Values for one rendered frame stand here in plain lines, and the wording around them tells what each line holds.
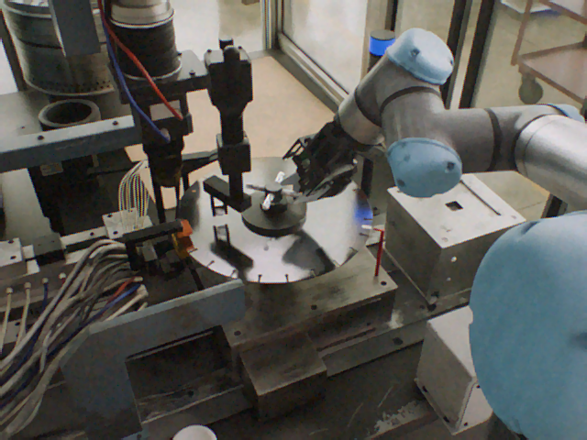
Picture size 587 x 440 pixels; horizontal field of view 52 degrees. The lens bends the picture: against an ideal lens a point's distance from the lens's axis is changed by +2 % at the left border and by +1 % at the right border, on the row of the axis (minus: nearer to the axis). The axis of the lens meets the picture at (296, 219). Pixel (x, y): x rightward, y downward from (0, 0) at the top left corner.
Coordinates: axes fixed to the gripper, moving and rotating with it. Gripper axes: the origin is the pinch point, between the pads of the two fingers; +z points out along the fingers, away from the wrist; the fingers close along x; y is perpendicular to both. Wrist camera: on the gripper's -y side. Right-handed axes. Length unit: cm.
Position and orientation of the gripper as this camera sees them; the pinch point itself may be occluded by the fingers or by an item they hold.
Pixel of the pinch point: (301, 193)
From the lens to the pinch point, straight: 97.3
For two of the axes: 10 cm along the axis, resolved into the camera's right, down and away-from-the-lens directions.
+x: 5.1, 8.4, -2.0
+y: -7.2, 2.9, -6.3
